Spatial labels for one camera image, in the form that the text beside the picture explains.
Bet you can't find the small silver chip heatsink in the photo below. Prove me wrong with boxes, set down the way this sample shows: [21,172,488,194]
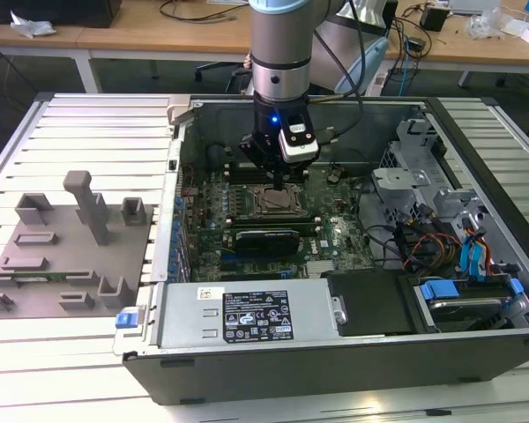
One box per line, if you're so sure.
[306,259,336,278]

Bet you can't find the green motherboard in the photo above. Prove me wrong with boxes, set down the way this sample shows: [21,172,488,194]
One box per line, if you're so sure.
[178,165,376,283]

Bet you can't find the black RAM slot bank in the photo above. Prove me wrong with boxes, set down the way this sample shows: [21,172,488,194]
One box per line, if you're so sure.
[225,160,265,184]
[226,214,322,235]

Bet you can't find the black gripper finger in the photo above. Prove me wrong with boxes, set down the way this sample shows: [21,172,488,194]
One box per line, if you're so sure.
[240,134,281,190]
[279,163,313,191]

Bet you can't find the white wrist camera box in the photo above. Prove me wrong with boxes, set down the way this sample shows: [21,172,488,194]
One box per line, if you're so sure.
[278,113,321,164]

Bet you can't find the silver topped CPU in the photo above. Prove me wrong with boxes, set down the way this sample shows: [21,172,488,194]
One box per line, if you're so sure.
[263,188,295,212]

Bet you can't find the red yellow power wire bundle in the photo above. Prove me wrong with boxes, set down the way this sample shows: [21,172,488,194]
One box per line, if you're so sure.
[403,233,464,272]

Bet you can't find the wooden desk white legs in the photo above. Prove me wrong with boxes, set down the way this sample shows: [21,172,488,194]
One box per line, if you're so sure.
[0,20,253,93]
[385,8,529,87]

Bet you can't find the grey power supply unit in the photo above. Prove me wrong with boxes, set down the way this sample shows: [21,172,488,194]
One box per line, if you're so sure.
[156,281,336,349]

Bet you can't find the hard disk in blue carrier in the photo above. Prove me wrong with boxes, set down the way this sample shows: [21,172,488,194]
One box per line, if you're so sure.
[416,276,528,332]

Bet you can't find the small black box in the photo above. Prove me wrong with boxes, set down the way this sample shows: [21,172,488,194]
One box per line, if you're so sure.
[421,6,449,32]

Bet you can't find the black graphics card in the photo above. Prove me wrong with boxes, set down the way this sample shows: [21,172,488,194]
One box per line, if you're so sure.
[233,226,301,259]

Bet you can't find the blue flat data wire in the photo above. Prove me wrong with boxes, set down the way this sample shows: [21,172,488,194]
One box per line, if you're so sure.
[460,233,493,283]

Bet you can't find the black office chair base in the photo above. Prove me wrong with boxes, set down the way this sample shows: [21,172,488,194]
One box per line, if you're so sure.
[195,60,253,94]

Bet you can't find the open black PC case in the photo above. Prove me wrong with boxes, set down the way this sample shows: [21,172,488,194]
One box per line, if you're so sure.
[113,94,529,406]

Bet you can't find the green RAM stick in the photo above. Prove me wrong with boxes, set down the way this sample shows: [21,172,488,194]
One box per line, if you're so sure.
[9,273,67,283]

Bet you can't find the blue plastic case latch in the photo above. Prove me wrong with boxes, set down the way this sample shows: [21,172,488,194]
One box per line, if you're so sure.
[115,308,142,330]

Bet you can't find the grey plastic parts rack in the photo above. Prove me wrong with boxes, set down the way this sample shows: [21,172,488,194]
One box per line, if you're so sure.
[0,169,155,321]

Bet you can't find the crumpled white paper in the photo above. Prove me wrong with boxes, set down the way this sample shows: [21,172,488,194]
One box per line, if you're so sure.
[9,11,56,39]

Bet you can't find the black plastic shroud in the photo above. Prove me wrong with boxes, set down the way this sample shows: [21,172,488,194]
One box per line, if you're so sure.
[324,271,420,338]

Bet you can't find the silver metal drive cage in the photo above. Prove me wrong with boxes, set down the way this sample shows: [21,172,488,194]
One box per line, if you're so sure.
[369,113,490,248]

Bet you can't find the metal socket cover frame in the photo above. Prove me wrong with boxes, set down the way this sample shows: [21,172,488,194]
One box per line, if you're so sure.
[250,182,304,218]

